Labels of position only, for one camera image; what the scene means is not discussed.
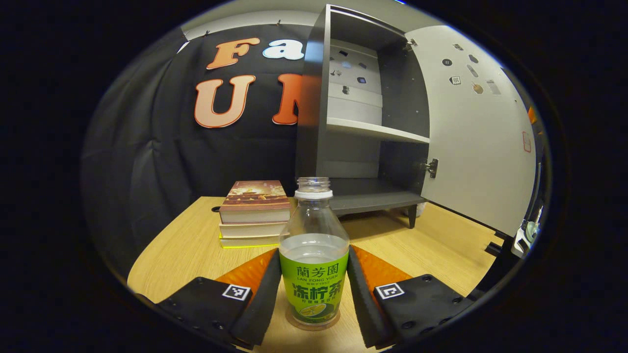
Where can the white page thick book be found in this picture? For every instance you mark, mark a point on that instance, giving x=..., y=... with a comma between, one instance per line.
x=250, y=229

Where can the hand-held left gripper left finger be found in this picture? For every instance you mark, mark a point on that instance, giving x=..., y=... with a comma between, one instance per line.
x=262, y=304

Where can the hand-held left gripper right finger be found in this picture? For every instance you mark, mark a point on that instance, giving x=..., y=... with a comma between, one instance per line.
x=363, y=309

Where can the black backdrop cloth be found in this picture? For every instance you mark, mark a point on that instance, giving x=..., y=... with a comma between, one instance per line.
x=147, y=147

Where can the round brown coaster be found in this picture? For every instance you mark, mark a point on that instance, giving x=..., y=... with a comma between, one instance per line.
x=292, y=323

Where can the white cabinet shelf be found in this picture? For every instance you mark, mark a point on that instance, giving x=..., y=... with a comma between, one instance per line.
x=378, y=130

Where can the green label clear bottle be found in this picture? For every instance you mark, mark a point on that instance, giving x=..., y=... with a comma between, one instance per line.
x=314, y=289

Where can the dark grey cabinet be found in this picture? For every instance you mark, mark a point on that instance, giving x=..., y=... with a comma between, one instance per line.
x=309, y=147

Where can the red cover book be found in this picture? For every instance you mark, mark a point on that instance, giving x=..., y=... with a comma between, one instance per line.
x=255, y=193

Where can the small orange object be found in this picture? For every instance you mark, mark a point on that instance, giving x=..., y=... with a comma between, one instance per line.
x=532, y=115

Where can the metal door hinge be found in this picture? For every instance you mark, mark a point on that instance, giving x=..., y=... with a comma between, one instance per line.
x=410, y=45
x=432, y=167

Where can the white cabinet door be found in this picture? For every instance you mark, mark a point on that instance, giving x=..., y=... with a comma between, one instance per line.
x=471, y=162

